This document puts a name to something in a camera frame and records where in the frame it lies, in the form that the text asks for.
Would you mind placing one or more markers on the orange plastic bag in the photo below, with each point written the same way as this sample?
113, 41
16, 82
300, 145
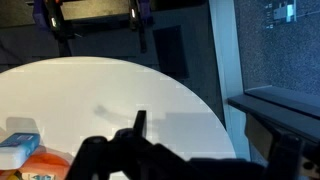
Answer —
48, 162

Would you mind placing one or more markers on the white window frame post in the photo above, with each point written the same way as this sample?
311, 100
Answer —
228, 64

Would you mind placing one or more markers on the dark floor vent panel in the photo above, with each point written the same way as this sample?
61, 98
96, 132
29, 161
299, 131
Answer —
170, 52

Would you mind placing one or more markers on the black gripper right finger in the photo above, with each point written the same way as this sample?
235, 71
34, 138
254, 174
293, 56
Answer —
289, 157

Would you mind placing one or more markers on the white blue box in bag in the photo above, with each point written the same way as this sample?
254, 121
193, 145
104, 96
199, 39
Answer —
36, 176

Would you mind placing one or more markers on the dark window sill ledge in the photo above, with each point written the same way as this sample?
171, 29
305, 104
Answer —
291, 110

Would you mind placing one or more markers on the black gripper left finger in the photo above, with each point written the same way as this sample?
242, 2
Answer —
129, 152

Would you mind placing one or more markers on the yellow item in bag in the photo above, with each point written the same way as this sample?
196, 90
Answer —
10, 175

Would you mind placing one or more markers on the white blue mentos container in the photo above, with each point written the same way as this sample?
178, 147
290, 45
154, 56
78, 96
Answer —
16, 149

